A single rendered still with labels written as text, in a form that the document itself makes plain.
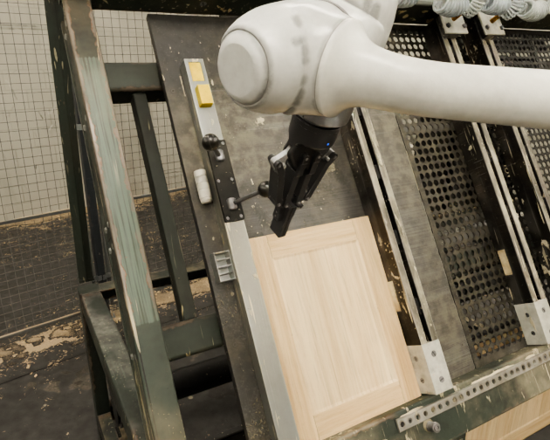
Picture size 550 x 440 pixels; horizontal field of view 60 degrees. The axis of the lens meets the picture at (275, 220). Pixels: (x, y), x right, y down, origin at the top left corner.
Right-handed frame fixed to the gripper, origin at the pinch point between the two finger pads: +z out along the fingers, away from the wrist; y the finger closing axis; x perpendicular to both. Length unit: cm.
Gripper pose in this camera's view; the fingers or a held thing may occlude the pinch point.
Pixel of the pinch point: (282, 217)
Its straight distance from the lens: 83.5
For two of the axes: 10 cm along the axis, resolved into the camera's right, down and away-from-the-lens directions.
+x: 5.3, 6.4, -5.5
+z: -2.5, 7.4, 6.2
